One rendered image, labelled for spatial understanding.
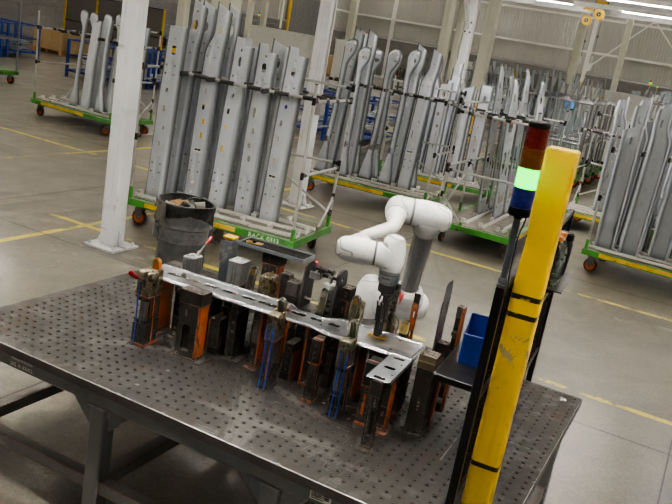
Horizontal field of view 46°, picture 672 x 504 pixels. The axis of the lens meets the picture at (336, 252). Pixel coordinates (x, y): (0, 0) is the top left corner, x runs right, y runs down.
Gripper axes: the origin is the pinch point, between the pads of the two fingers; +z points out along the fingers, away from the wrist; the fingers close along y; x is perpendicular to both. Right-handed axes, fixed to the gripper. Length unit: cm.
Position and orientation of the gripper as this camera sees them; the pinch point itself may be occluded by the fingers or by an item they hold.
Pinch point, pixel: (378, 327)
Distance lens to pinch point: 347.1
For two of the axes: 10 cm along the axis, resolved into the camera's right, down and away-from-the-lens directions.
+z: -1.7, 9.5, 2.6
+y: -3.9, 1.8, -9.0
